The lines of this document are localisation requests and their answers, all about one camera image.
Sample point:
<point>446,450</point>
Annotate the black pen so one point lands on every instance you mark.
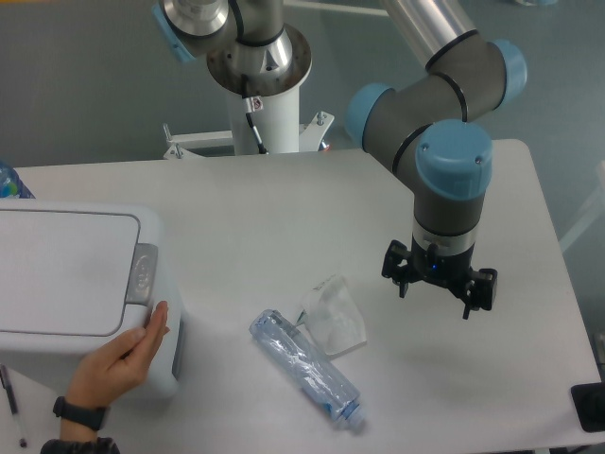
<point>13,406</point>

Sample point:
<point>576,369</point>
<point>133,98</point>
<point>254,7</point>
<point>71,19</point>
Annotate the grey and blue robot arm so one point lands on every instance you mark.
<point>426,134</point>

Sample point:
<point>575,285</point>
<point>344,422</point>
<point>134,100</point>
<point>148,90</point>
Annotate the dark sleeved forearm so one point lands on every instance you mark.
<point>76,438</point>

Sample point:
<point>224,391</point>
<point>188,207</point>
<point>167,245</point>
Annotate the crushed clear plastic bottle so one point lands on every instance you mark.
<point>311,370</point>

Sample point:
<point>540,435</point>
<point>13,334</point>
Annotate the bare human hand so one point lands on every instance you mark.
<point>118,366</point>

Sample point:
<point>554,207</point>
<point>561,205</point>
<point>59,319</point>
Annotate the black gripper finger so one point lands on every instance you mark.
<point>396,266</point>
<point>479,291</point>

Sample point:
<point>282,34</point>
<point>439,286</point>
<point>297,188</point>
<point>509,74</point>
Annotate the black device at table edge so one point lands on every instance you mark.
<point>589,404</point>

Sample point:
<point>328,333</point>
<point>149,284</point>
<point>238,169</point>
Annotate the white lidded trash can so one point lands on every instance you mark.
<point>74,275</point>

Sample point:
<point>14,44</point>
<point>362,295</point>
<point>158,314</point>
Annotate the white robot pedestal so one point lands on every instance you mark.
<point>262,90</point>

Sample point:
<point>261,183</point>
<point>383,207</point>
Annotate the black wrist watch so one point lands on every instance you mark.
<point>93,419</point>

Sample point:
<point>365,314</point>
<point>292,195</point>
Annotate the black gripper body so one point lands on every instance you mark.
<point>442,261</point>

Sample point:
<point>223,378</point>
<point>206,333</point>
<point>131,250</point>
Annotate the clear plastic bag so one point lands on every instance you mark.
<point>331,317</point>

